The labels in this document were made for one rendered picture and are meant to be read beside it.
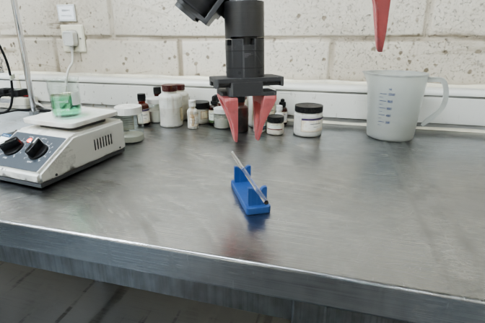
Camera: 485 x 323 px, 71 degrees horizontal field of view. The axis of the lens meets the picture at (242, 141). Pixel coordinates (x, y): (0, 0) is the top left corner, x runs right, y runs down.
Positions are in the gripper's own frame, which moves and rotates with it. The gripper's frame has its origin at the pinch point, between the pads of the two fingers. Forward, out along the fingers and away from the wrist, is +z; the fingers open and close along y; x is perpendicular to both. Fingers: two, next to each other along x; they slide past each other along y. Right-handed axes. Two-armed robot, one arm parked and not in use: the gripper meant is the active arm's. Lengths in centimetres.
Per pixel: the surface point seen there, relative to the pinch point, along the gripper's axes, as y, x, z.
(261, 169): -3.9, -5.1, 7.8
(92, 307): 42, -58, 72
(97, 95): 33, -67, 0
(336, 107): -32.5, -32.0, 2.5
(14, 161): 36.2, -8.3, 3.6
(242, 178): 1.3, 1.9, 6.4
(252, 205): 1.6, 9.9, 7.2
